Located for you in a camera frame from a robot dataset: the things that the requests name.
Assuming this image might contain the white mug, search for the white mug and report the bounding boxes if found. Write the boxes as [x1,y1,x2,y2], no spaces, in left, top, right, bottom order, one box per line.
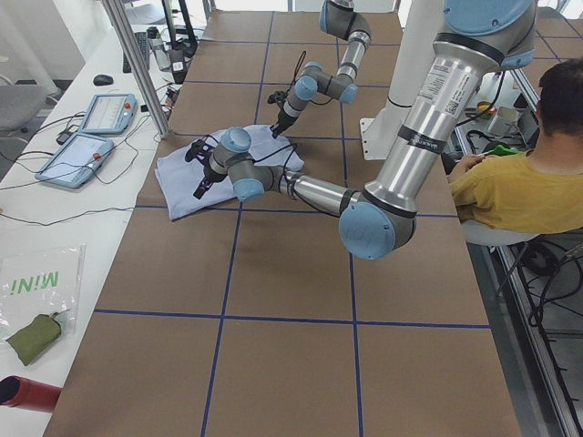
[487,107,520,137]

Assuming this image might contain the green fabric pouch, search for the green fabric pouch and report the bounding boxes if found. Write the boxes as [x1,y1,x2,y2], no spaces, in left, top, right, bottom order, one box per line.
[6,313,62,366]

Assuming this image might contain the aluminium frame post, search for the aluminium frame post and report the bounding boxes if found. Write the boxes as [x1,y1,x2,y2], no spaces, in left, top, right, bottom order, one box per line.
[102,0,169,139]

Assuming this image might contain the near blue teach pendant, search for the near blue teach pendant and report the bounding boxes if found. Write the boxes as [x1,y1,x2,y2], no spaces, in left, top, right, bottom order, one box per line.
[35,133,114,188]

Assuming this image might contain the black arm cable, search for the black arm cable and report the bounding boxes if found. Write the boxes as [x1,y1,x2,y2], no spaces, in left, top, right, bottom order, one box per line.
[204,131,320,213]
[277,50,338,107]

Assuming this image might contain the black computer mouse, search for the black computer mouse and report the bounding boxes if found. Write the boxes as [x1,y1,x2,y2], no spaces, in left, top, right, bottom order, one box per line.
[93,74,114,86]

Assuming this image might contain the blue striped button shirt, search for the blue striped button shirt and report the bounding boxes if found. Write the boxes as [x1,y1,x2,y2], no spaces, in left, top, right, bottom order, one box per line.
[155,125,304,220]

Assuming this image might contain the person in yellow shirt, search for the person in yellow shirt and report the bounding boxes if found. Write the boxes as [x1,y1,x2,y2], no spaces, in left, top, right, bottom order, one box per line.
[448,58,582,234]

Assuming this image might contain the grey office chair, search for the grey office chair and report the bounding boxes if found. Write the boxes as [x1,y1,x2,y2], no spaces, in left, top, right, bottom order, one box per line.
[1,85,47,134]

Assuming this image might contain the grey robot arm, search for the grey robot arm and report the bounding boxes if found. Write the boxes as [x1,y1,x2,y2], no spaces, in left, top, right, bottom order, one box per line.
[186,1,537,260]
[268,1,373,137]

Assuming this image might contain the black keyboard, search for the black keyboard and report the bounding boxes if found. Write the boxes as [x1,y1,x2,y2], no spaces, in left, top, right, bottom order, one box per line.
[121,31,149,74]

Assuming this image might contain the red cylinder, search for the red cylinder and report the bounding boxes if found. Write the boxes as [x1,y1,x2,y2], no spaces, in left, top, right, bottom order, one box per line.
[1,375,61,412]

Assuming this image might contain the clear plastic bag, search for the clear plastic bag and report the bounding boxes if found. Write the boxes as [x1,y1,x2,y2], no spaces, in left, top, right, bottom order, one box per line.
[1,243,86,349]

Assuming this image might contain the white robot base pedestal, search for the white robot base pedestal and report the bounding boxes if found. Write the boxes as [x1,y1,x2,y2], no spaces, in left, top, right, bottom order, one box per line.
[360,0,444,160]

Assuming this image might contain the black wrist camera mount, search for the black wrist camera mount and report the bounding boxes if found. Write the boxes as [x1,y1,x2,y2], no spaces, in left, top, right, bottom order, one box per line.
[268,90,288,109]
[185,138,215,165]

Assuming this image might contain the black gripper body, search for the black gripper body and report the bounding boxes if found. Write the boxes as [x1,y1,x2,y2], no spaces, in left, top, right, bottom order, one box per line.
[203,161,227,183]
[275,109,297,131]

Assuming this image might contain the blue teach pendant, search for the blue teach pendant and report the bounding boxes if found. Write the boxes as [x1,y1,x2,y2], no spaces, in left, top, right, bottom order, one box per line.
[35,133,114,188]
[79,94,137,136]

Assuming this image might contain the far blue teach pendant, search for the far blue teach pendant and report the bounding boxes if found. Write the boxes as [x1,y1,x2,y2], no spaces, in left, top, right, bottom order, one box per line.
[79,94,137,136]

